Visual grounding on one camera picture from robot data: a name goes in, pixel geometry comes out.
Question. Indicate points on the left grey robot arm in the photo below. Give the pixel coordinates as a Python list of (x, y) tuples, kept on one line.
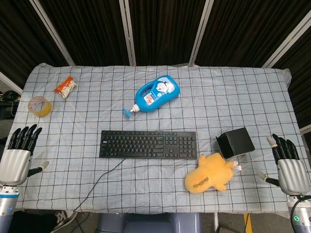
[(7, 201)]

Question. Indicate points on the blue pump soap bottle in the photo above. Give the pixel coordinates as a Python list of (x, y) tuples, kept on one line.
[(158, 93)]

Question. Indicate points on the dark folding screen panel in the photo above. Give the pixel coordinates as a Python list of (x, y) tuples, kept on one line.
[(85, 31), (301, 72), (243, 31), (165, 31), (19, 36)]

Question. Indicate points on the black equipment pile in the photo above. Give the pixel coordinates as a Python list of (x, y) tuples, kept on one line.
[(8, 104)]

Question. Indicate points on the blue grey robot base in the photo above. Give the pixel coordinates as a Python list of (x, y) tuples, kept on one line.
[(150, 223)]

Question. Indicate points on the orange plush toy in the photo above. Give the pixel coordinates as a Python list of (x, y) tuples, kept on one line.
[(209, 172)]

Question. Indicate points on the orange white snack packet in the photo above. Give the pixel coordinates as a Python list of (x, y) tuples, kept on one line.
[(65, 87)]

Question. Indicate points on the black open cardboard box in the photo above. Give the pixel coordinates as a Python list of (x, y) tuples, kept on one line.
[(239, 143)]

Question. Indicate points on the clear yellowish tape roll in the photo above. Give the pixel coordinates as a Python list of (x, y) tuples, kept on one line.
[(46, 110)]

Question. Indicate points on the black keyboard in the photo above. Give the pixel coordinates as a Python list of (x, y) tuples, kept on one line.
[(145, 145)]

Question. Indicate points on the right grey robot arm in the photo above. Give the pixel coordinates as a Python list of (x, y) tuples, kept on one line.
[(302, 213)]

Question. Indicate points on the black white shoe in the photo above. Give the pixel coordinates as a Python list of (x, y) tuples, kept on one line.
[(62, 218)]

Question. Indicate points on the light blue checked tablecloth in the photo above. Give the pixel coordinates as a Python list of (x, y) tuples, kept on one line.
[(155, 191)]

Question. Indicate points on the white table leg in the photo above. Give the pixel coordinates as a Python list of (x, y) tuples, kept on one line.
[(216, 223)]

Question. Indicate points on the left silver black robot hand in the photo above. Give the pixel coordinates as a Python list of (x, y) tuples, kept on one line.
[(14, 165)]

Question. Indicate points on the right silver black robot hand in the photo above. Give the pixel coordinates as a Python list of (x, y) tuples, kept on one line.
[(292, 174)]

